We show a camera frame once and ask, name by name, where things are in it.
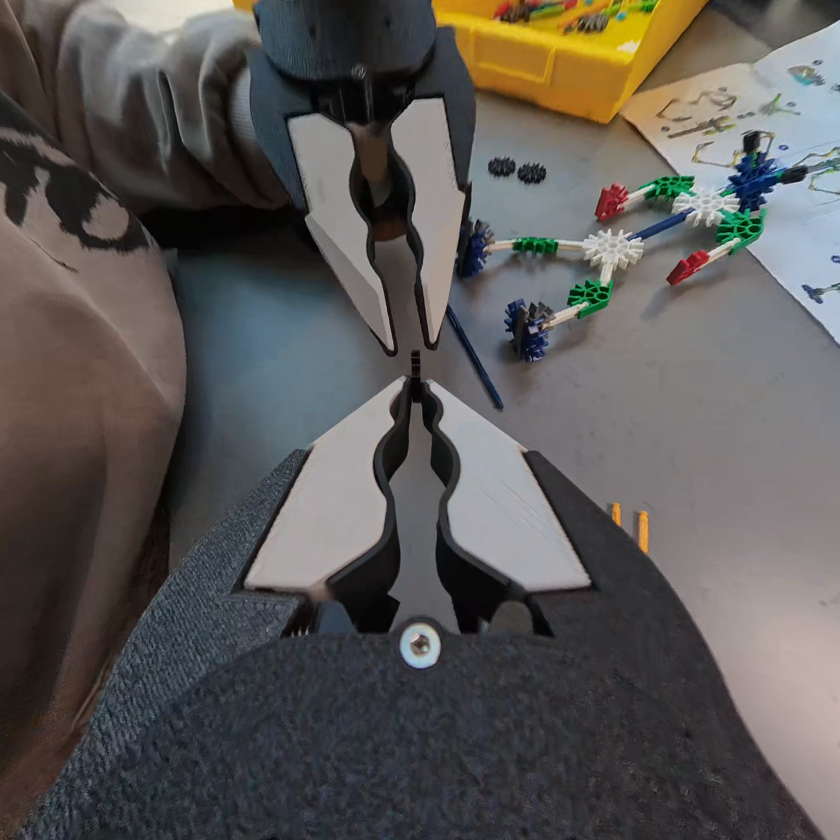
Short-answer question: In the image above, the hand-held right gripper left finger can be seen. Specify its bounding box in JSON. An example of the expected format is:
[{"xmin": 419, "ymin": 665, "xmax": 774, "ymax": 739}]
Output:
[{"xmin": 244, "ymin": 377, "xmax": 413, "ymax": 624}]

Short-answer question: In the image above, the pile of toy construction pieces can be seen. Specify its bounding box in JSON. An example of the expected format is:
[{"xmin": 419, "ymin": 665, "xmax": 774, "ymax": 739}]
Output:
[{"xmin": 492, "ymin": 0, "xmax": 660, "ymax": 35}]

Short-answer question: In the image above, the multicolour toy construction model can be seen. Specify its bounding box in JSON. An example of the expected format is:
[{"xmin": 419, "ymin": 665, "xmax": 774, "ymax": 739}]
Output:
[{"xmin": 455, "ymin": 130, "xmax": 824, "ymax": 363}]

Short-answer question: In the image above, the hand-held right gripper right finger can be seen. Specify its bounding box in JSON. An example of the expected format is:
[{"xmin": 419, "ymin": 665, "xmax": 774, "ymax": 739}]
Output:
[{"xmin": 420, "ymin": 379, "xmax": 593, "ymax": 624}]

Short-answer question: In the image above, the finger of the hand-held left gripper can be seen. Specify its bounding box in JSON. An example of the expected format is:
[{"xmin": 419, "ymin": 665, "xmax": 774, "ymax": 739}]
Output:
[
  {"xmin": 387, "ymin": 97, "xmax": 468, "ymax": 352},
  {"xmin": 287, "ymin": 113, "xmax": 400, "ymax": 358}
]

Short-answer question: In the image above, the yellow plastic bin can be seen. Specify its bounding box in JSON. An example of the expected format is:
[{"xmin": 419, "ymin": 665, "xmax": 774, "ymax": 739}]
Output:
[{"xmin": 430, "ymin": 0, "xmax": 711, "ymax": 126}]

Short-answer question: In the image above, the person's left forearm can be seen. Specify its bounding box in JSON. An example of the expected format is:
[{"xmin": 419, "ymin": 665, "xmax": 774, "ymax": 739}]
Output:
[{"xmin": 0, "ymin": 0, "xmax": 290, "ymax": 211}]

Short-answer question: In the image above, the long blue toy rod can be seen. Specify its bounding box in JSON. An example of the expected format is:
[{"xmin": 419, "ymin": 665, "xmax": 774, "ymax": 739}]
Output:
[{"xmin": 446, "ymin": 305, "xmax": 505, "ymax": 412}]

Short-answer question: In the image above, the grey desk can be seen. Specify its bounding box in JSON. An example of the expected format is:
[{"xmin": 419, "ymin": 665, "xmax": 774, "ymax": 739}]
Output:
[{"xmin": 164, "ymin": 7, "xmax": 840, "ymax": 834}]

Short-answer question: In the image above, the folded white instruction sheet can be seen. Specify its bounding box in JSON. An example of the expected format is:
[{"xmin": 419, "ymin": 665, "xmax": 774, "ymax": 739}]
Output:
[{"xmin": 619, "ymin": 20, "xmax": 840, "ymax": 347}]

